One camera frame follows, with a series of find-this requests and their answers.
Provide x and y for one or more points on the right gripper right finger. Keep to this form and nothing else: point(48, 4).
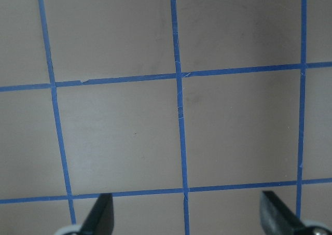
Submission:
point(277, 218)

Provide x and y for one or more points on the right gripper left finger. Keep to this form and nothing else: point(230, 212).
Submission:
point(100, 220)

